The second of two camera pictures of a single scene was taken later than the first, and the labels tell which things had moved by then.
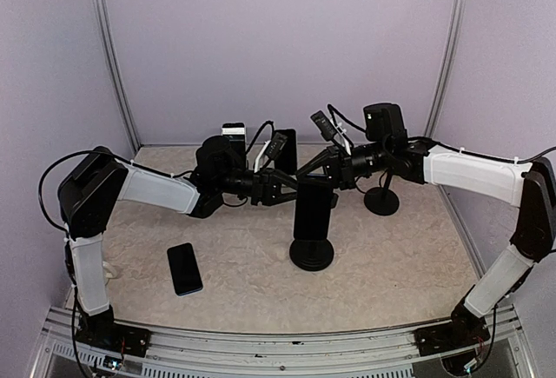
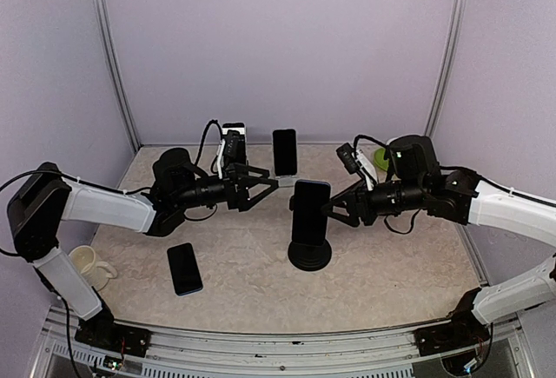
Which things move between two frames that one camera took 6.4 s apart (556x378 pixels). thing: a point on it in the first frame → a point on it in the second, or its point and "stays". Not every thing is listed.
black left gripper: [266, 187] → [240, 198]
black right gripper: [341, 172] → [363, 208]
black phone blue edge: [184, 269] stays
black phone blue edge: [313, 207] stays
